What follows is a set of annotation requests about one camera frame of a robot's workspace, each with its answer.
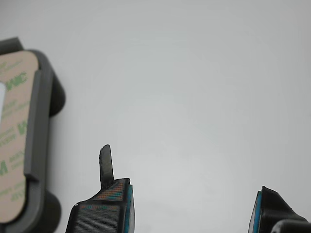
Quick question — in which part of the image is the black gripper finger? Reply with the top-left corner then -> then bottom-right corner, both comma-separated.
65,144 -> 136,233
247,185 -> 311,233

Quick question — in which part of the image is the tan protective film green print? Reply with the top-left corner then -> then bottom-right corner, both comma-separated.
0,50 -> 39,224

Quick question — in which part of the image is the grey printed fixture stand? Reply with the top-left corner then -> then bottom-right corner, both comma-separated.
0,36 -> 67,233

